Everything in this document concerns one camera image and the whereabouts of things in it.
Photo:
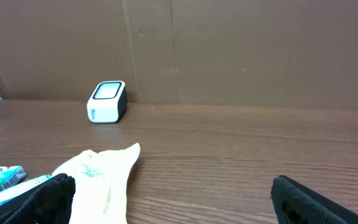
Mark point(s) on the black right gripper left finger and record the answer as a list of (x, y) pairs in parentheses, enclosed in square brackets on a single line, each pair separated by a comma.
[(48, 203)]

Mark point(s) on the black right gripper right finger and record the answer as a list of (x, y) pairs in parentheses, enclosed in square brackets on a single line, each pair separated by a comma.
[(295, 204)]

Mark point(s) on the green toilet tissue wipes pack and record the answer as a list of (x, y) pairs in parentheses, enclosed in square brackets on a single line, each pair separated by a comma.
[(22, 187)]

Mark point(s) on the beige clear plastic pouch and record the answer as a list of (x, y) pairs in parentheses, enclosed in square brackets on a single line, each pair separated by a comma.
[(101, 184)]

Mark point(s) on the teal Kleenex tissue pack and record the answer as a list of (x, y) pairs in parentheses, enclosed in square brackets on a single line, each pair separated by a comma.
[(10, 176)]

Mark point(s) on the white barcode scanner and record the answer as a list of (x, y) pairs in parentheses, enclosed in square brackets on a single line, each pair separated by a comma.
[(108, 102)]

